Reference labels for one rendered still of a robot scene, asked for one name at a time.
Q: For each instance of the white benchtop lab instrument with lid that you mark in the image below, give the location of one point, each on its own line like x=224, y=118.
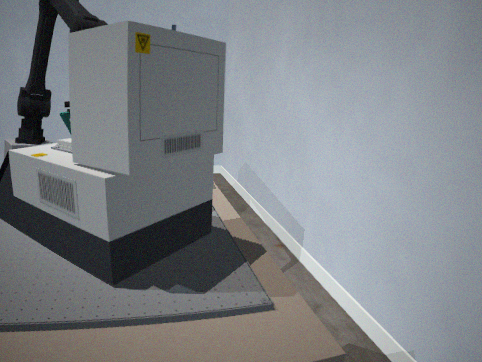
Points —
x=147, y=106

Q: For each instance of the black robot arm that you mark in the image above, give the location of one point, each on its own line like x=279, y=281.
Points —
x=38, y=105

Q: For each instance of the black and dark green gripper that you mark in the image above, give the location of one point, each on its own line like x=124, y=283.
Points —
x=66, y=116

